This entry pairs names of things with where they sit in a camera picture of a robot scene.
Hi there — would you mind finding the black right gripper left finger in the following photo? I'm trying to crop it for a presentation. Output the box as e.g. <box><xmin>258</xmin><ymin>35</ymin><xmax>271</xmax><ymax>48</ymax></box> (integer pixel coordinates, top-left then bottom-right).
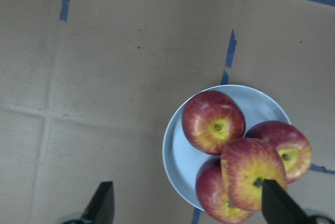
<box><xmin>62</xmin><ymin>181</ymin><xmax>115</xmax><ymax>224</ymax></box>

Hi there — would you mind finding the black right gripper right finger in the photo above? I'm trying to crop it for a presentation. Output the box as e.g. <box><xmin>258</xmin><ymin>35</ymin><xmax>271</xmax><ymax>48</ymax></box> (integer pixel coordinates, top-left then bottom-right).
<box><xmin>262</xmin><ymin>179</ymin><xmax>334</xmax><ymax>224</ymax></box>

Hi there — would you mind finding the red yellow apple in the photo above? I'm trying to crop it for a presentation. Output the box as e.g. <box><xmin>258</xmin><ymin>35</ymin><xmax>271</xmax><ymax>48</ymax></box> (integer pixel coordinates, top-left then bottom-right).
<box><xmin>220</xmin><ymin>138</ymin><xmax>288</xmax><ymax>212</ymax></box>

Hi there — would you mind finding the red apple left on plate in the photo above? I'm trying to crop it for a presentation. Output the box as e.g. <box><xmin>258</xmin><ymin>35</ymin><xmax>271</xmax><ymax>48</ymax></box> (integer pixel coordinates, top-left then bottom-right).
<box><xmin>245</xmin><ymin>120</ymin><xmax>312</xmax><ymax>184</ymax></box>

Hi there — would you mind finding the red apple on plate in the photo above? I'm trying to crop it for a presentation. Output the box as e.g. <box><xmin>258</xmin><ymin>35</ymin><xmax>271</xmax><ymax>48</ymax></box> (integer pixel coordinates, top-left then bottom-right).
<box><xmin>245</xmin><ymin>120</ymin><xmax>312</xmax><ymax>184</ymax></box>
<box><xmin>182</xmin><ymin>91</ymin><xmax>246</xmax><ymax>155</ymax></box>
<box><xmin>196</xmin><ymin>156</ymin><xmax>253</xmax><ymax>223</ymax></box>

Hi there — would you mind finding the red apple front on plate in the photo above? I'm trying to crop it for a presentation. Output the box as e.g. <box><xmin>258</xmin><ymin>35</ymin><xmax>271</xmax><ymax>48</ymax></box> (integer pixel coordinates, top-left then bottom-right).
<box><xmin>196</xmin><ymin>156</ymin><xmax>253</xmax><ymax>223</ymax></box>

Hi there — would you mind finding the white round plate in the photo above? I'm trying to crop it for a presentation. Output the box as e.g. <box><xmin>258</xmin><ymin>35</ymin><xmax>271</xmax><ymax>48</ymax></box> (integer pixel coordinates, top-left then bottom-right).
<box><xmin>162</xmin><ymin>84</ymin><xmax>291</xmax><ymax>210</ymax></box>

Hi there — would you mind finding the red apple back on plate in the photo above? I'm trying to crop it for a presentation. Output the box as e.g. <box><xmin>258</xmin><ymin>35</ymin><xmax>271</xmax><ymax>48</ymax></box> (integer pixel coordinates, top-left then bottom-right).
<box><xmin>182</xmin><ymin>91</ymin><xmax>246</xmax><ymax>155</ymax></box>

